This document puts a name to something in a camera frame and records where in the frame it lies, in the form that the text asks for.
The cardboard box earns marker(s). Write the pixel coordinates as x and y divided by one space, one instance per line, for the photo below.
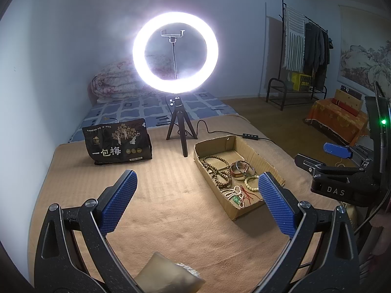
244 151

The black snack bag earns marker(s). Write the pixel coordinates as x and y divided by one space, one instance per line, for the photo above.
116 146

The folded floral quilt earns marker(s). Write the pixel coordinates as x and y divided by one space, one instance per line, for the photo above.
113 82

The dark hanging clothes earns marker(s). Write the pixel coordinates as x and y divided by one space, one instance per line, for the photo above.
314 52

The orange patterned cloth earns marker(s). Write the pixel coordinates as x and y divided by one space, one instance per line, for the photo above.
330 116

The yellow crate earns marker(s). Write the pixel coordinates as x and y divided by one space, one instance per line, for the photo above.
301 81

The tan blanket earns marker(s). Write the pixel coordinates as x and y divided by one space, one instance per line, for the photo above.
171 219

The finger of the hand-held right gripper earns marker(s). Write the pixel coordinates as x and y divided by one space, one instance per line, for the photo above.
336 149
317 168

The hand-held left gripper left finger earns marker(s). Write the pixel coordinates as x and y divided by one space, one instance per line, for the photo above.
119 201

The black clothes rack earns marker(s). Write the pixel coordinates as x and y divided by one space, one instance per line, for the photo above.
282 67

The phone holder clamp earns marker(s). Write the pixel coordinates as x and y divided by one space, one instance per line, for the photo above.
173 38

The black tripod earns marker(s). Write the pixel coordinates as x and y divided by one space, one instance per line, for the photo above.
180 119

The wooden box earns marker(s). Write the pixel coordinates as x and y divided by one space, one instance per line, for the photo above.
348 100

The dark bangle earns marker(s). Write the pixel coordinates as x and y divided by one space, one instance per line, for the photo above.
253 169

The blue patterned bedsheet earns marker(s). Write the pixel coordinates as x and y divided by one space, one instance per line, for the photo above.
137 110

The landscape wall painting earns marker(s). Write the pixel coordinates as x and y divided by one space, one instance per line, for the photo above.
366 58

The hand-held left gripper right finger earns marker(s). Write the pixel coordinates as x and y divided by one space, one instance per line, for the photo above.
276 201

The white striped hanging cloth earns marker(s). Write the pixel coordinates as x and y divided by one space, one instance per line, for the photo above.
293 36

